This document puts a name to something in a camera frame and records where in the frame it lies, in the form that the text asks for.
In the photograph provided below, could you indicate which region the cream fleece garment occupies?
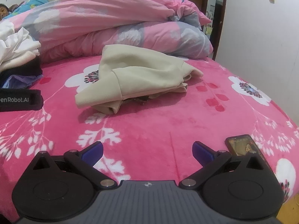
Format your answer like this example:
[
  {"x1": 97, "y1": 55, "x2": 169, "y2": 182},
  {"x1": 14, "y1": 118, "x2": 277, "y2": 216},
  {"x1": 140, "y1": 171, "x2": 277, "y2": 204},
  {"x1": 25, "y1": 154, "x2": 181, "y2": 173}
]
[{"x1": 0, "y1": 41, "x2": 42, "y2": 71}]

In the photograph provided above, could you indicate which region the black smartphone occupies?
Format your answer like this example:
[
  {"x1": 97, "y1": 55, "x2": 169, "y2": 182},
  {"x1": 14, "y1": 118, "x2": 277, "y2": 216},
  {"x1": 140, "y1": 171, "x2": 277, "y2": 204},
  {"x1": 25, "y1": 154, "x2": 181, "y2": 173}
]
[{"x1": 225, "y1": 134, "x2": 268, "y2": 167}]

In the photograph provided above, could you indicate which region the beige zip jacket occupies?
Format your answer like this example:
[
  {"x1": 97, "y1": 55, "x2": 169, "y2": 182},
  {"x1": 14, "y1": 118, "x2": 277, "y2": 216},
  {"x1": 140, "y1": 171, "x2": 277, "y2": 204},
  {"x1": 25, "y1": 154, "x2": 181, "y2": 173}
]
[{"x1": 75, "y1": 44, "x2": 204, "y2": 115}]

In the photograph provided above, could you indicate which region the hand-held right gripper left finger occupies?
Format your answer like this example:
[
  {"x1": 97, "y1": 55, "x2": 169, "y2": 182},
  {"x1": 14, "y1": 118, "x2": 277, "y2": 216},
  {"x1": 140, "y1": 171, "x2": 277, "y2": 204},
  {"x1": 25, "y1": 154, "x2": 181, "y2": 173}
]
[{"x1": 31, "y1": 142, "x2": 118, "y2": 189}]

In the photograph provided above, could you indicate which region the light blue garment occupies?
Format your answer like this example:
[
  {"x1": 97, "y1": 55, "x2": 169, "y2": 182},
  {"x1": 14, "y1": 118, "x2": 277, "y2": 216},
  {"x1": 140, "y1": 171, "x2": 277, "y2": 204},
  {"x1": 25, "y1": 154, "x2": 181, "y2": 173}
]
[{"x1": 5, "y1": 75, "x2": 44, "y2": 89}]

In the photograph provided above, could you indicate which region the pink flower-print bed blanket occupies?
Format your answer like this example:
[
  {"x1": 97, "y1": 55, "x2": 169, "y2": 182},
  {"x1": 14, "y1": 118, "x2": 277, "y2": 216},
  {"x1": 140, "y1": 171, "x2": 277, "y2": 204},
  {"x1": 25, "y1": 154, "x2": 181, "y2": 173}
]
[{"x1": 0, "y1": 55, "x2": 299, "y2": 215}]

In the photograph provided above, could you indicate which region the black garment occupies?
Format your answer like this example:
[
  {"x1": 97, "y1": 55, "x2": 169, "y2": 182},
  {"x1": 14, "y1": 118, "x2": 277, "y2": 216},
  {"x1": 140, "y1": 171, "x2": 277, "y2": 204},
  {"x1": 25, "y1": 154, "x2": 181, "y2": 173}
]
[{"x1": 0, "y1": 57, "x2": 44, "y2": 88}]

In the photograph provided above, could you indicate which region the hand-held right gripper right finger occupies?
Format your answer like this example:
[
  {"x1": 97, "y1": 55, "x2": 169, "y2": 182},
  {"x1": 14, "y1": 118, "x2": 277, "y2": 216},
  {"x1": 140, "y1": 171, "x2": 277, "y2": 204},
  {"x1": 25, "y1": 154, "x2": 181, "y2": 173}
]
[{"x1": 179, "y1": 141, "x2": 269, "y2": 189}]

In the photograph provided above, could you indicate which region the pink floral quilt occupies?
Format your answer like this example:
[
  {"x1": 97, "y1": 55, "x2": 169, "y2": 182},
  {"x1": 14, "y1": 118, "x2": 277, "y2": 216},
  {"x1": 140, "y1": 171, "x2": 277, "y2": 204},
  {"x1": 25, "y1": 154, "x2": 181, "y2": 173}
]
[{"x1": 12, "y1": 0, "x2": 214, "y2": 63}]

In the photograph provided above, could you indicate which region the blue printed blanket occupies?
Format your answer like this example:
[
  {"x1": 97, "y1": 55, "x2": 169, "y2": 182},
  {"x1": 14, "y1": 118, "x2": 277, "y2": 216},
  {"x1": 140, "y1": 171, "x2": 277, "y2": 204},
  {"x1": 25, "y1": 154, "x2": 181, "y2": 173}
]
[{"x1": 8, "y1": 0, "x2": 50, "y2": 17}]

